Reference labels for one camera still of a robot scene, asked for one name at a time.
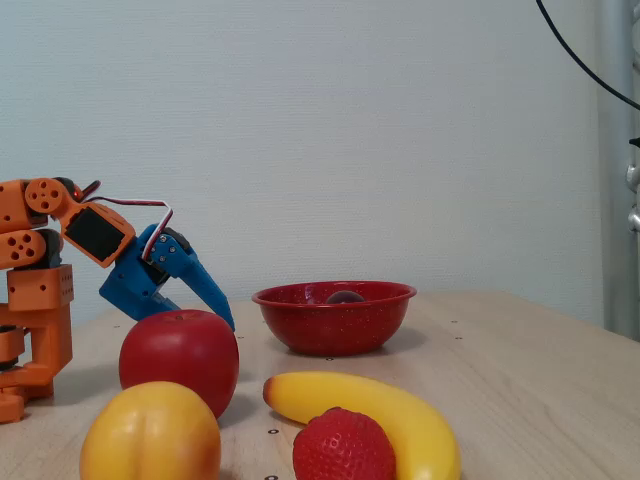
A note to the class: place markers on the dark purple plum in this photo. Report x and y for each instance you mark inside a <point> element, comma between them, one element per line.
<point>346,298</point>

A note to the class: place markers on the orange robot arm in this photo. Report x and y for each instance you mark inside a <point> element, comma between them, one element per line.
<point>35,330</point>

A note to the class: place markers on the yellow toy banana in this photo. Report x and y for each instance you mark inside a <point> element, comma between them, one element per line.
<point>400,415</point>

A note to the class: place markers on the silver metal fitting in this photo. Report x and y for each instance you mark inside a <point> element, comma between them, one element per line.
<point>635,217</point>
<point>634,176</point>

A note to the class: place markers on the red toy strawberry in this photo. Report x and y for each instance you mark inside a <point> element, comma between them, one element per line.
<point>342,447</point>

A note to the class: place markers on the red speckled enamel bowl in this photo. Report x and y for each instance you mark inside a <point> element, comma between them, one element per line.
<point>334,327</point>

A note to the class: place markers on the red toy apple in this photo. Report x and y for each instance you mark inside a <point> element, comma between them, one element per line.
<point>177,355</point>

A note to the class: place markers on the grey metal post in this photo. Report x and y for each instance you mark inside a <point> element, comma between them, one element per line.
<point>614,250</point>

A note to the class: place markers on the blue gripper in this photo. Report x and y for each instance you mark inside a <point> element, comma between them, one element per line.
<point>131,284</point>

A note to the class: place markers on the yellow orange toy peach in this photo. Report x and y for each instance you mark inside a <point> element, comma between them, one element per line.
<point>150,435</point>

